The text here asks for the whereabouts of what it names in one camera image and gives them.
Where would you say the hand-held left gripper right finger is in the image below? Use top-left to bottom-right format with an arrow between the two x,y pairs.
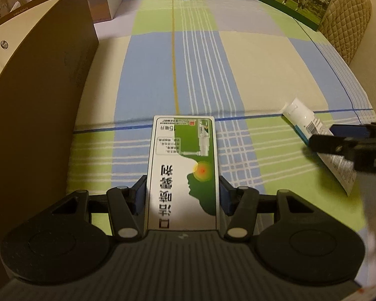
219,176 -> 317,242

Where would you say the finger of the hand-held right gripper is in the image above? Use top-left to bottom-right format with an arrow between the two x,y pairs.
310,134 -> 358,161
329,122 -> 376,139

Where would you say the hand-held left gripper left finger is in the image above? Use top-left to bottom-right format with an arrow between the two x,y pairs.
52,176 -> 148,242

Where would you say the white ointment tube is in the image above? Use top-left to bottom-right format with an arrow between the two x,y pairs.
282,98 -> 359,196

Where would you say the green medicine box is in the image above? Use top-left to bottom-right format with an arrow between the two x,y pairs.
146,115 -> 220,231

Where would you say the brown cardboard box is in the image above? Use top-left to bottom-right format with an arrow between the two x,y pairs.
0,0 -> 100,289

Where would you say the beige quilted chair cover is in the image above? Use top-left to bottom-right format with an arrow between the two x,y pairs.
319,0 -> 373,65

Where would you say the checked tablecloth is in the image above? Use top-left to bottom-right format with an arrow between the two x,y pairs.
63,0 -> 376,286

